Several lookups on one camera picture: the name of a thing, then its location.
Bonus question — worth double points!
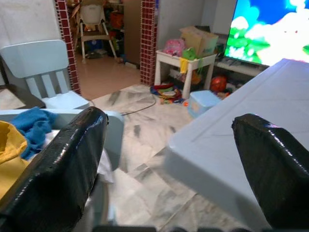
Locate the blue crumpled cloth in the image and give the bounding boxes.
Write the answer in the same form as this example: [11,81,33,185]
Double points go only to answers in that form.
[10,106,59,160]

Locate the yellow shirt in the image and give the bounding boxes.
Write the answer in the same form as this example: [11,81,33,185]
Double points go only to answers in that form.
[0,120,30,202]

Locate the colourful ring toy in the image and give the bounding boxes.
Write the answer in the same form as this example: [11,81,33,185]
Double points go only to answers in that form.
[149,83,183,105]

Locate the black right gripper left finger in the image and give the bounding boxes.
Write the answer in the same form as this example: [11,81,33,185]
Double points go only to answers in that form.
[0,106,108,232]

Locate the low television console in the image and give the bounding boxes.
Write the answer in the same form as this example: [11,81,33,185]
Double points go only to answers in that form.
[214,58,270,78]

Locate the small yellow rag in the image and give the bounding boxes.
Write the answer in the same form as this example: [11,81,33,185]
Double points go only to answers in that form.
[179,57,189,75]

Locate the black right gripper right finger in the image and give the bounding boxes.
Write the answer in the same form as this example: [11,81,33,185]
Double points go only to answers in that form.
[231,113,309,229]

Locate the brown cardboard box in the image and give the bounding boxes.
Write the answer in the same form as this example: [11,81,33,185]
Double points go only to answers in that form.
[179,25,220,58]

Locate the light grey folding table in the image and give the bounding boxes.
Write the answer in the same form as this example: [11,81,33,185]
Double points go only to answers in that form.
[163,58,309,230]

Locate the white kids play table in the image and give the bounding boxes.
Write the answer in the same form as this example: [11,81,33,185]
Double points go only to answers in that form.
[154,49,217,99]

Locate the flat screen television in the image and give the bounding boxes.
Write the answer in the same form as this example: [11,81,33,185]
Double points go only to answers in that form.
[223,0,309,68]

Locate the light blue plastic stool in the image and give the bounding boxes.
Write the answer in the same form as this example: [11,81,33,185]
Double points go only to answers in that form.
[187,89,222,119]

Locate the green toy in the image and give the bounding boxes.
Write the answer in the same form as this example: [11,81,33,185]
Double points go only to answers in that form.
[182,46,204,60]

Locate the red ball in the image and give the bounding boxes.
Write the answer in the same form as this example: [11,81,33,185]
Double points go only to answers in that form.
[210,75,228,92]

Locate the white baby high chair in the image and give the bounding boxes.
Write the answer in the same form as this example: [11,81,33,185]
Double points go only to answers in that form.
[74,2,119,64]

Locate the pink kids bag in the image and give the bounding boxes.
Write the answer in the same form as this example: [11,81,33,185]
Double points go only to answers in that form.
[162,38,187,58]

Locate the black floor cable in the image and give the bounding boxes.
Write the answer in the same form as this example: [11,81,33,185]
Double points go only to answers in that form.
[120,93,157,116]

